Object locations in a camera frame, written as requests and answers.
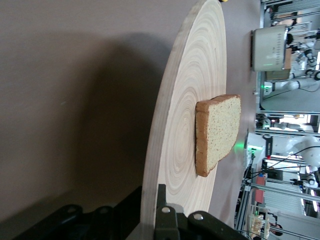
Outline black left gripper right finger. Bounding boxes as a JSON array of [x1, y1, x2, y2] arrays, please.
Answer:
[[153, 183, 249, 240]]

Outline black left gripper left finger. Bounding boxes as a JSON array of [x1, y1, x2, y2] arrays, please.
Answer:
[[12, 185, 145, 240]]

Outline slice of brown bread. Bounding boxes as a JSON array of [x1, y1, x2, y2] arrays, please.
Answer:
[[194, 93, 242, 178]]

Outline round light wooden plate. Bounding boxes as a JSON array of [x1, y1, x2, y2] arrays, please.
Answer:
[[139, 0, 228, 240]]

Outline cream and chrome toaster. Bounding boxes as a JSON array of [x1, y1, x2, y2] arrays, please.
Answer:
[[250, 24, 293, 73]]

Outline black arm base cables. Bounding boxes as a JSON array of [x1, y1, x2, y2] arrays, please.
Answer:
[[240, 154, 310, 187]]

